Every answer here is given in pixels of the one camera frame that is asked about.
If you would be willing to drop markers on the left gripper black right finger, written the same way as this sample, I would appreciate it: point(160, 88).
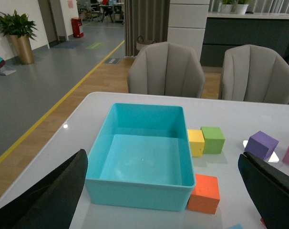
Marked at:
point(268, 188)

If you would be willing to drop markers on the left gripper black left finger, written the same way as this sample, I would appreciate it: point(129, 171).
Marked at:
point(52, 201)

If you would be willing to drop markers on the purple foam block far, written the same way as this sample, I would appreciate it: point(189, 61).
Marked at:
point(261, 145)

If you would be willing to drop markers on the orange foam block by bin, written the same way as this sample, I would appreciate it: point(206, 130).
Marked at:
point(205, 197)

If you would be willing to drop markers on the green foam block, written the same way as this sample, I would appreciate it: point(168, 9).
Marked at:
point(214, 140)

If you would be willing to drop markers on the yellow foam block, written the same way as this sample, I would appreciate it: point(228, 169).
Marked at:
point(196, 141)

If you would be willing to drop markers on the teal plastic bin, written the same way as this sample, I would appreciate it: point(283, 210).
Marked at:
point(141, 158)

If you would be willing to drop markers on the grey armchair right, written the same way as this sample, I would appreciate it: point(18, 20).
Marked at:
point(253, 73)

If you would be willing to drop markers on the grey armchair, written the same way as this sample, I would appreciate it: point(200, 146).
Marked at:
point(168, 69)
point(253, 73)

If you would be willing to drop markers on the grey armchair left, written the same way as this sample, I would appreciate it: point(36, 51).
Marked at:
point(168, 69)

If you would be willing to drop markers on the dark grey counter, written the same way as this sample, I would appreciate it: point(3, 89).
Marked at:
point(229, 31)

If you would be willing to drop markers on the potted plant gold pot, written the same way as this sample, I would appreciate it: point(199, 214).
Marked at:
point(20, 30)

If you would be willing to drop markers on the woven basket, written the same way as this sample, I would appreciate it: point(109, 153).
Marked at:
point(141, 42)

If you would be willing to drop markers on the red cabinet box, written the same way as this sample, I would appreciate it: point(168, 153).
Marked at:
point(77, 27)

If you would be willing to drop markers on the white potted plant right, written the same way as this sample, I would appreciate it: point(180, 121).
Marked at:
point(241, 6)

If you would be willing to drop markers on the white potted plant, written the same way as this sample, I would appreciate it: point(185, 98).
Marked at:
point(241, 6)
point(225, 6)

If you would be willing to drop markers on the white potted plant left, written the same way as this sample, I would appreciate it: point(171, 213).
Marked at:
point(225, 6)

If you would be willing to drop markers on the white pillar cabinet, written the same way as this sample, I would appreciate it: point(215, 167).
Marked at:
point(187, 23)

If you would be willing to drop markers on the grey curtain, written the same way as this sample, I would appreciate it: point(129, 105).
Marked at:
point(146, 18)

